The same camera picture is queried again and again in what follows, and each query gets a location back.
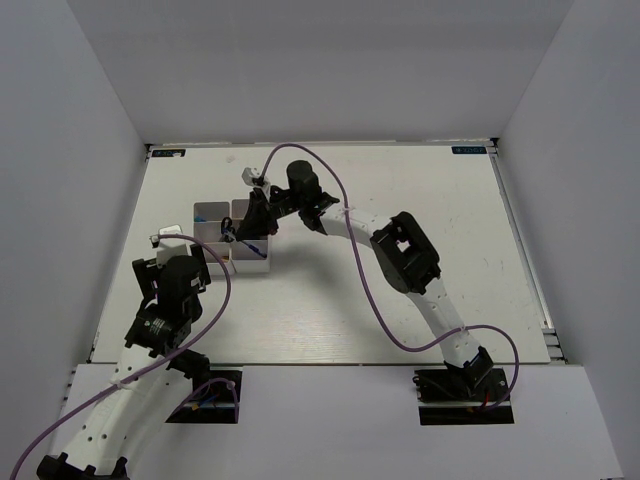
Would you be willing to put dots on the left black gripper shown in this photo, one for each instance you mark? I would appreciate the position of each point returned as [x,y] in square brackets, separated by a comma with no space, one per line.
[148,272]

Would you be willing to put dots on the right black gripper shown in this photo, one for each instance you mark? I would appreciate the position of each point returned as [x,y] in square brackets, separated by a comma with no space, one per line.
[261,218]

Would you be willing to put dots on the blue ballpoint pen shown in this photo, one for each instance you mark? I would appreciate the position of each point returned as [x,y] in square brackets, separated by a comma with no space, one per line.
[231,234]

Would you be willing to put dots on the black handled scissors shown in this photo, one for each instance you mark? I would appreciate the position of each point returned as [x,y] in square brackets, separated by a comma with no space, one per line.
[226,223]

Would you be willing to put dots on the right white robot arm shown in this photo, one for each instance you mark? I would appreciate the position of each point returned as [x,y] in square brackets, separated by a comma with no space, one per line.
[408,260]

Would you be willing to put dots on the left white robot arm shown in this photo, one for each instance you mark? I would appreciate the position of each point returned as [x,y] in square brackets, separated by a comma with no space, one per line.
[156,367]

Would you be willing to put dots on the right white organizer box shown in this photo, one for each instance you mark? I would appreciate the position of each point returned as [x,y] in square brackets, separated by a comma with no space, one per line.
[249,257]

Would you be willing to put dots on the left corner label sticker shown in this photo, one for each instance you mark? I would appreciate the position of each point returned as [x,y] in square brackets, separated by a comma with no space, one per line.
[168,153]

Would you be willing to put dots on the corner label sticker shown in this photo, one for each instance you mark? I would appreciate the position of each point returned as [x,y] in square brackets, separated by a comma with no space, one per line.
[168,153]
[468,150]

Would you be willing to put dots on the right corner label sticker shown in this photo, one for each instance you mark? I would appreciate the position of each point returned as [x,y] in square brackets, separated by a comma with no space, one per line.
[468,150]

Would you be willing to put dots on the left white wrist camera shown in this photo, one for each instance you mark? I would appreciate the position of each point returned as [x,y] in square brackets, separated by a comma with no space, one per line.
[167,248]

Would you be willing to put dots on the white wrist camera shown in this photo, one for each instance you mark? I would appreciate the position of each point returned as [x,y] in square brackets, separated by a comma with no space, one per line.
[167,248]
[253,178]

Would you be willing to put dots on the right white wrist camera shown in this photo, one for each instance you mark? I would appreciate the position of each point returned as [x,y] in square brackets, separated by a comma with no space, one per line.
[253,178]

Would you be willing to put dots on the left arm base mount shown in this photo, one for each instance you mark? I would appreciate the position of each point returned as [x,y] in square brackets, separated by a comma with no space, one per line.
[216,404]

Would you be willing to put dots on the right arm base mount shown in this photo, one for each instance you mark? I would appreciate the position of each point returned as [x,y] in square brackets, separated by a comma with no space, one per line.
[444,401]

